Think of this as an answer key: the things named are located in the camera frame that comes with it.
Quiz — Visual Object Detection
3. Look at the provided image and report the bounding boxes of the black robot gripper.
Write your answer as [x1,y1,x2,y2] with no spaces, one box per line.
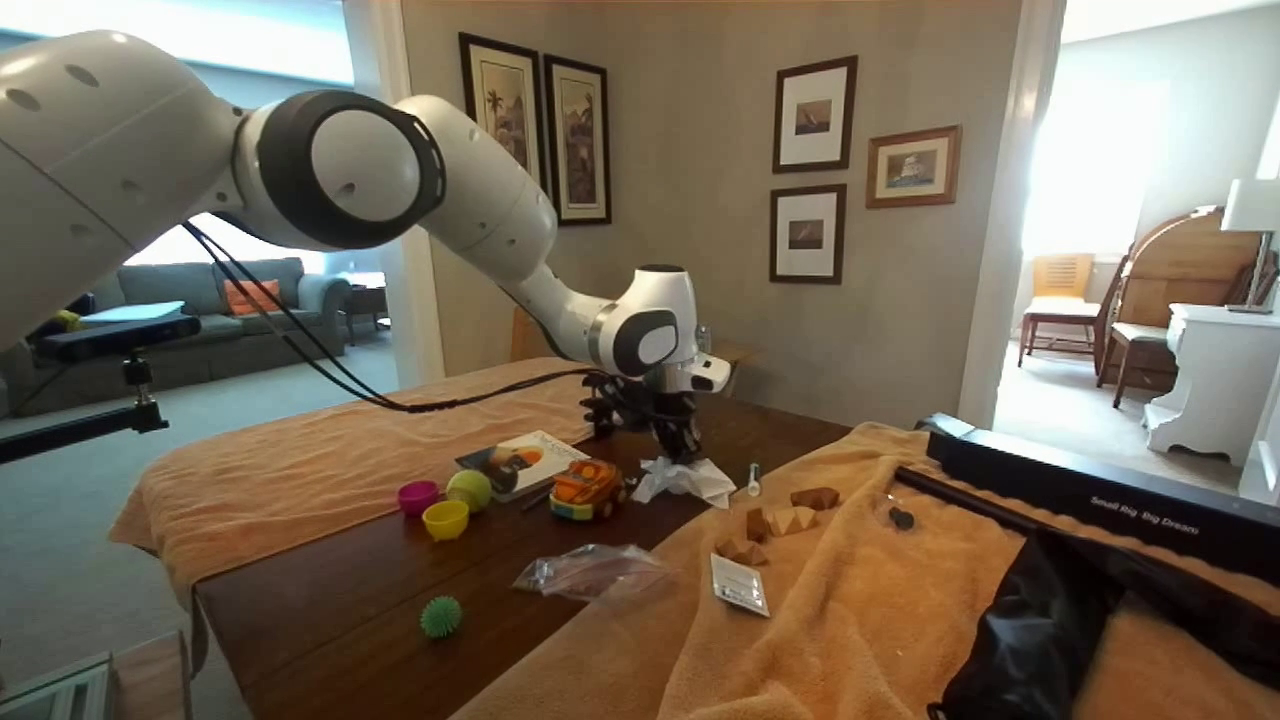
[583,373,705,465]

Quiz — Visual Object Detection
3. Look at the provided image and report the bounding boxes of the white paper towel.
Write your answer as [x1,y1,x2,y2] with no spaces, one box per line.
[631,457,736,509]

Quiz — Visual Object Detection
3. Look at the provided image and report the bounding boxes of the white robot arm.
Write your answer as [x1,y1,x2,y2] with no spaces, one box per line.
[0,31,733,465]

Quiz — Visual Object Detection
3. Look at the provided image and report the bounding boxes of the green tennis ball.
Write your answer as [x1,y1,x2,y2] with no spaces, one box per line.
[447,469,493,513]

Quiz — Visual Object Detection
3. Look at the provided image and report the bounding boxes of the clear plastic bag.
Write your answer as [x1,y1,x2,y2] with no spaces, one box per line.
[516,543,666,602]

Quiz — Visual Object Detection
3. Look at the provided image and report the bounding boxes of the yellow plastic cup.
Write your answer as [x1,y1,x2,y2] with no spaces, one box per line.
[420,496,468,540]

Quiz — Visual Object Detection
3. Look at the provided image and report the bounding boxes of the pink plastic cup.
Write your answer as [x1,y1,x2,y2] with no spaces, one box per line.
[397,482,440,521]

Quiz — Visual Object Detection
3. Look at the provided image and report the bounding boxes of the brown toy animal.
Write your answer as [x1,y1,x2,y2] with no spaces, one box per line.
[718,489,843,570]

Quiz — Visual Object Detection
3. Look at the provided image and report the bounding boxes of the small silver packet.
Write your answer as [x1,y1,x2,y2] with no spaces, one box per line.
[709,558,769,616]

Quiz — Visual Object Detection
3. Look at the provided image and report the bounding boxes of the lower small framed picture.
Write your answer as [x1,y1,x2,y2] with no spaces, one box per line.
[769,185,843,285]

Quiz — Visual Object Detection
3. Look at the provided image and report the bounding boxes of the small framed picture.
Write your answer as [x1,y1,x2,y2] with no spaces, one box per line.
[773,55,859,173]
[769,185,843,285]

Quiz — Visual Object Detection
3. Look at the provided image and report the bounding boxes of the small green ball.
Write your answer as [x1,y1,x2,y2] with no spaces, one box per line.
[420,597,463,639]

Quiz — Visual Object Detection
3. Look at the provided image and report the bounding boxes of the tall framed picture right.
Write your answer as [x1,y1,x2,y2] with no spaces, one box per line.
[545,55,614,224]

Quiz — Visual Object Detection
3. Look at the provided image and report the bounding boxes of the tall framed picture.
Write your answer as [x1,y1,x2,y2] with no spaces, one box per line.
[545,55,614,224]
[461,31,545,178]

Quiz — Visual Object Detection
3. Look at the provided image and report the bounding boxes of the tan blanket right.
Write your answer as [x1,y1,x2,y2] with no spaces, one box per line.
[451,419,1280,720]

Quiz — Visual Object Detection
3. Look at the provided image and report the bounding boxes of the tan blanket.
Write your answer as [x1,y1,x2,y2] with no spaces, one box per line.
[111,358,590,597]
[451,419,1280,720]

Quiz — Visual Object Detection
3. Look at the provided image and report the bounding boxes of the tall framed picture left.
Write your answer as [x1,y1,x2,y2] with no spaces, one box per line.
[461,31,545,178]

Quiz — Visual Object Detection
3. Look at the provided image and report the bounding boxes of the upper small framed picture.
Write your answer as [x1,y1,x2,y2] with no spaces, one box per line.
[773,55,859,173]

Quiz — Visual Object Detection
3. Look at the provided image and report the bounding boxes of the grey sofa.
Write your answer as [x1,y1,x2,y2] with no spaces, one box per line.
[0,256,347,415]

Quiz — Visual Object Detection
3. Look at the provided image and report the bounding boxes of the wood framed landscape picture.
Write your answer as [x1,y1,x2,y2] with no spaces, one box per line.
[865,127,962,207]

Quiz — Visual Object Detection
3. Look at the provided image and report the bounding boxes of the tan blanket left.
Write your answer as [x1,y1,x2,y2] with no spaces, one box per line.
[111,358,590,597]

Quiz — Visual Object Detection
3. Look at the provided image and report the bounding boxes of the wooden chair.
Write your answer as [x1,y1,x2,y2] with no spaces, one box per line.
[1095,203,1262,401]

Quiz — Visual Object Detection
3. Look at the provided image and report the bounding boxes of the white desk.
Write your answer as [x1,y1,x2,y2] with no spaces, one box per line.
[1144,306,1280,465]

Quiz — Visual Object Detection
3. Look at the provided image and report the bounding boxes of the black long case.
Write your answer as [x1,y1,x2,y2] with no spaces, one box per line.
[926,413,1280,583]

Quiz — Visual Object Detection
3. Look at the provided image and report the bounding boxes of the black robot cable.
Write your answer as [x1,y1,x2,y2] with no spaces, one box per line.
[175,215,593,415]

